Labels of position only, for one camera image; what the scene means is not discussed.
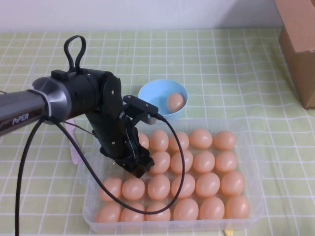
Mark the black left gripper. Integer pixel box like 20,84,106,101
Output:
115,115,155,178

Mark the orange plastic egg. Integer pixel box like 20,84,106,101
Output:
195,172,221,199
147,174,171,201
120,203,146,223
198,196,225,221
98,176,123,203
170,149,194,175
149,129,170,152
171,173,196,199
166,92,185,111
168,131,190,152
149,150,171,175
220,171,246,197
137,132,150,150
145,202,172,222
189,128,213,149
192,150,216,174
173,198,199,221
95,203,122,223
225,195,251,219
213,130,237,151
215,150,239,173
122,177,146,200

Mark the clear plastic egg box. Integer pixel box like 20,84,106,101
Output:
78,117,266,234

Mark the brown cardboard box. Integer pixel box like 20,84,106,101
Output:
274,0,315,111

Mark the pink plastic knife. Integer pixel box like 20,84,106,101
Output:
64,119,86,166

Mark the light blue plastic bowl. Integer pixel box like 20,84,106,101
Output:
137,78,189,121

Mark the green checkered tablecloth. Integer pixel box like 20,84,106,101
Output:
0,29,315,236

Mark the black round camera cable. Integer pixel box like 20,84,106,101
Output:
14,114,187,236

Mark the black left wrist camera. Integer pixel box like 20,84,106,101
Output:
122,95,158,125

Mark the white cable tie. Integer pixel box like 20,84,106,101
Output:
31,88,54,120

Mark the black flat cable loop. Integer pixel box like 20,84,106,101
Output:
64,35,87,73

